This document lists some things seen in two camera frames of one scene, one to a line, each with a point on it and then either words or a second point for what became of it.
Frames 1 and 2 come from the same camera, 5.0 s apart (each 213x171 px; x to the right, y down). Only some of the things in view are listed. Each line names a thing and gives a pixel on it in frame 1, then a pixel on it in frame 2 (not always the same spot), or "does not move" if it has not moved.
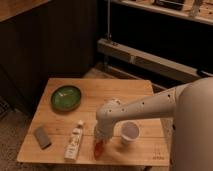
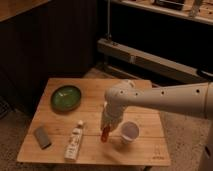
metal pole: x=108 y=19 does not move
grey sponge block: x=42 y=137 does not move
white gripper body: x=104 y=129 to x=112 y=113
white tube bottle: x=72 y=145 does not move
